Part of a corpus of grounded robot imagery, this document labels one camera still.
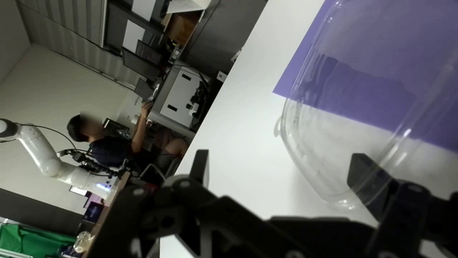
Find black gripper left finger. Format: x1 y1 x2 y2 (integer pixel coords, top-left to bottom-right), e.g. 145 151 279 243
189 148 210 187

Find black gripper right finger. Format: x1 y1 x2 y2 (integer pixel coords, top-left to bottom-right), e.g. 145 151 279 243
345 152 398 221

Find seated person in dark shirt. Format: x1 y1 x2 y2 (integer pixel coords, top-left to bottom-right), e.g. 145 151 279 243
64 102 189 175

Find brown wooden desk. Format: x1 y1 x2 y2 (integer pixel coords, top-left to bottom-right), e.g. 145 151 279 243
84 171 133 243

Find dark computer monitor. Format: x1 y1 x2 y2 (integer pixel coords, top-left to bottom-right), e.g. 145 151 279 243
120 41 169 81

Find grey window blinds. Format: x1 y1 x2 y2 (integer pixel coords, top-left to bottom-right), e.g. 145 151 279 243
17 0 147 94

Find green cloth backdrop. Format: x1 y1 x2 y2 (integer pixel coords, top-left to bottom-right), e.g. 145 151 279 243
0 221 77 258

